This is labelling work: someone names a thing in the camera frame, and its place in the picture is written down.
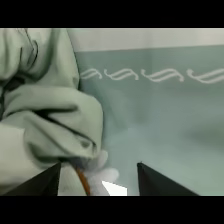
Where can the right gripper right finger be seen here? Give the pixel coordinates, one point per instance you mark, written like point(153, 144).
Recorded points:
point(155, 183)

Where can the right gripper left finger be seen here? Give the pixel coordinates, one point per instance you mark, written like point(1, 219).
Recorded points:
point(45, 185)

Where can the pale green shirt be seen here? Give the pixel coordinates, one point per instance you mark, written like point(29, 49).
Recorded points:
point(43, 110)

